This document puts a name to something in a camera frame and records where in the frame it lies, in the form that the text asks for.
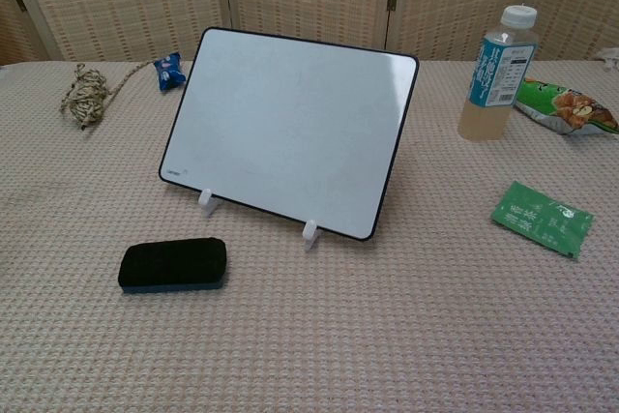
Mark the beige waffle tablecloth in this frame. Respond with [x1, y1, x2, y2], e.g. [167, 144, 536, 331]
[0, 59, 619, 413]

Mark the crumpled white wrapper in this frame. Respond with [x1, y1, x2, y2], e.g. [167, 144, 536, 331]
[597, 46, 619, 71]

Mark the black board eraser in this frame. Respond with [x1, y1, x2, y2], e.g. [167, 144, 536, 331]
[117, 236, 230, 296]

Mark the green tea sachet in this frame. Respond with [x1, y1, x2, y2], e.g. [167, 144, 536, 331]
[490, 180, 596, 261]

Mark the green snack bag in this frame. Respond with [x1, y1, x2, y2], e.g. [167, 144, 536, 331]
[514, 76, 619, 137]

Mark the white board with black frame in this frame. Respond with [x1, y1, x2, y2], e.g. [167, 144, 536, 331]
[158, 26, 421, 242]

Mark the blue cookie packet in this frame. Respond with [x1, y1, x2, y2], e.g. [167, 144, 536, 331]
[153, 51, 187, 92]

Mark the clear drink bottle white cap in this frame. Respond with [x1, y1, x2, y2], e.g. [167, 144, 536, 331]
[457, 3, 540, 143]

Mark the coiled twine rope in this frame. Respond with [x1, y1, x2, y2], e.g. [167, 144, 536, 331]
[59, 60, 155, 131]

